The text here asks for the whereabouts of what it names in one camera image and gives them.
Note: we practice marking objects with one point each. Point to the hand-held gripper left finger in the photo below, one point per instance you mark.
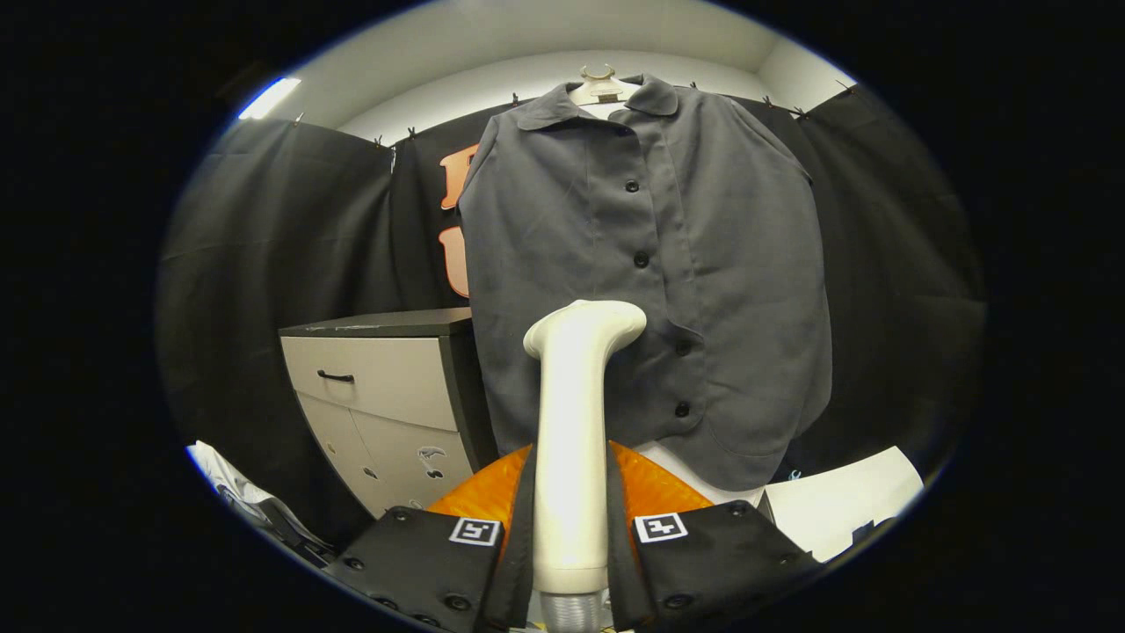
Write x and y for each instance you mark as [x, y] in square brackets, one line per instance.
[514, 580]

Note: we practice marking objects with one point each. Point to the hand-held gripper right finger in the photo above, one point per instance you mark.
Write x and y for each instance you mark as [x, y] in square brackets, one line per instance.
[620, 580]

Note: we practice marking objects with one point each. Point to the white garment steamer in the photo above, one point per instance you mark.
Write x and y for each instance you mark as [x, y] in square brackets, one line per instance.
[571, 422]

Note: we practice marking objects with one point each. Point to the grey button-up shirt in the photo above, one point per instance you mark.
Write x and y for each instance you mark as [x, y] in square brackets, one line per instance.
[571, 220]

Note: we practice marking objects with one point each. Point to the grey drawer cabinet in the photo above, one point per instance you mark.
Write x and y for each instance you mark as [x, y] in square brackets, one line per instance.
[378, 378]

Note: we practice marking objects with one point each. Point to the white printed bag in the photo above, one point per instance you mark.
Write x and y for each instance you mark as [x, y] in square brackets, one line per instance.
[237, 488]

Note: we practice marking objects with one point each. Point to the ceiling light panel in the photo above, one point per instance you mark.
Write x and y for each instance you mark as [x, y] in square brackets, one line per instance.
[268, 98]

